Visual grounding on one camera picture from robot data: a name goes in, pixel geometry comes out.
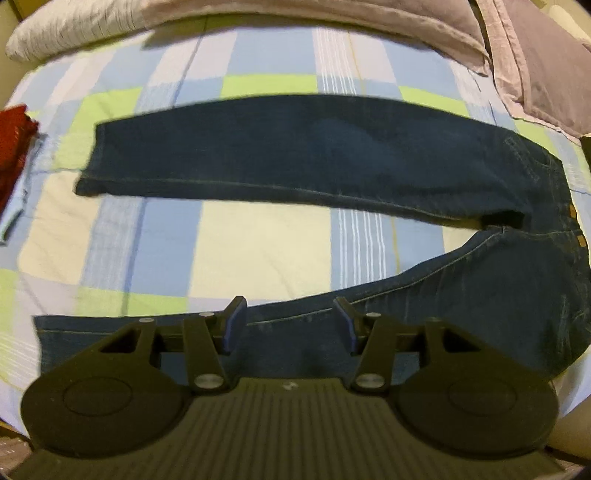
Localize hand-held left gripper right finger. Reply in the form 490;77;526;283
333;296;481;396

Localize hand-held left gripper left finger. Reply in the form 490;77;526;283
99;295;249;396

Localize blue denim jeans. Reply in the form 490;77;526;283
32;92;591;384

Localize checkered bed sheet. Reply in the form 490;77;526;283
0;18;591;444

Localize light blue garment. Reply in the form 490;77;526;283
0;134;47;245

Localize red knit sweater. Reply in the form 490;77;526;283
0;105;40;213

